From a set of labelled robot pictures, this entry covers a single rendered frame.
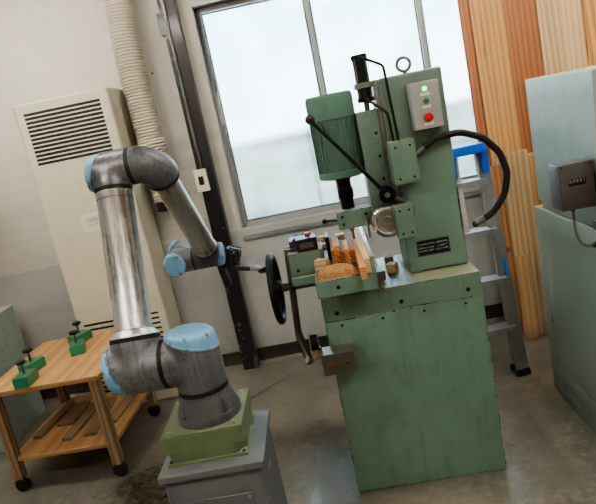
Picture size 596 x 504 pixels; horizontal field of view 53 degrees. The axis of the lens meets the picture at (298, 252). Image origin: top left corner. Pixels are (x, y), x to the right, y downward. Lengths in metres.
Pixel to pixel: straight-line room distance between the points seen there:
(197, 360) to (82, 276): 1.94
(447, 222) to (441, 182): 0.15
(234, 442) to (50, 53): 2.67
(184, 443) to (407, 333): 0.90
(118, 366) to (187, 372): 0.20
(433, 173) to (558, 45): 1.65
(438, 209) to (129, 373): 1.21
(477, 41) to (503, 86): 0.28
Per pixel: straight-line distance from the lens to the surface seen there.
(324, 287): 2.03
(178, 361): 1.75
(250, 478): 1.82
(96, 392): 2.91
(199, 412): 1.79
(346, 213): 2.28
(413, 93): 2.14
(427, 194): 2.23
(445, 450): 2.47
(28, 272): 4.05
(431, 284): 2.19
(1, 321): 3.87
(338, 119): 2.21
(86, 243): 3.54
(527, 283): 3.51
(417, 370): 2.30
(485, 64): 3.55
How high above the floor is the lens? 1.45
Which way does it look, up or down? 13 degrees down
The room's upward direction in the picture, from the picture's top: 12 degrees counter-clockwise
